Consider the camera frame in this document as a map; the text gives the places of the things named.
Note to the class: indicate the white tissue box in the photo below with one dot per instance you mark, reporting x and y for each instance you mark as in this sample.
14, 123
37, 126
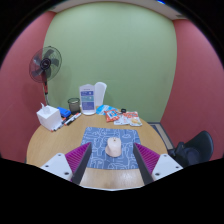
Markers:
48, 118

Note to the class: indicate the black office chair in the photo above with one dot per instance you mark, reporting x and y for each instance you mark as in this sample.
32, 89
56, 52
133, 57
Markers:
204, 141

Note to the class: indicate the blue patterned mouse pad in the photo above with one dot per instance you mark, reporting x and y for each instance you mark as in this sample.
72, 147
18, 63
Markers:
96, 140

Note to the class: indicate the white and blue sign stand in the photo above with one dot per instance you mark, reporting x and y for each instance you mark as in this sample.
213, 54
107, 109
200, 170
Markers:
87, 100

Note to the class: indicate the white and orange snack packet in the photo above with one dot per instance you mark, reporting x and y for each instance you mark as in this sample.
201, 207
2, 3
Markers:
134, 119

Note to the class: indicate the dark mesh pen cup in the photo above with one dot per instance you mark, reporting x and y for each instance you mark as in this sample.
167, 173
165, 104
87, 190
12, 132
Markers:
74, 106

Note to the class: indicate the black standing fan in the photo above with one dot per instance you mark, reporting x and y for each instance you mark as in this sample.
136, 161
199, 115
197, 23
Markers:
45, 64

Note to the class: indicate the pale pink computer mouse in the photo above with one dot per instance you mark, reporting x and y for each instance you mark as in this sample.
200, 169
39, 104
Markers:
113, 148

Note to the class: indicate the black-capped whiteboard marker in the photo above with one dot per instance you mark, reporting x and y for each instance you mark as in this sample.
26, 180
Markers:
72, 119
58, 126

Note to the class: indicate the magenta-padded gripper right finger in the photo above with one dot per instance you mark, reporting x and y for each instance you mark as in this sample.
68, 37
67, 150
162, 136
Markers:
148, 158

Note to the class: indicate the small black object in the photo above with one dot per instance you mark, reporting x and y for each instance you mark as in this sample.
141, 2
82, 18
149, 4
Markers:
123, 110

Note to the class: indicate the blue whiteboard eraser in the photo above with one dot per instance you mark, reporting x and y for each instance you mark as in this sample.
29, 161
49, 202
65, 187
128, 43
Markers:
64, 112

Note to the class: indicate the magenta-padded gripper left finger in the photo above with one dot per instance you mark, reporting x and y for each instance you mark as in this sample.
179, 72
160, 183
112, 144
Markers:
76, 158

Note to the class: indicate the black backpack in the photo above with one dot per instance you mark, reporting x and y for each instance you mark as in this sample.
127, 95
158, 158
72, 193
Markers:
185, 155

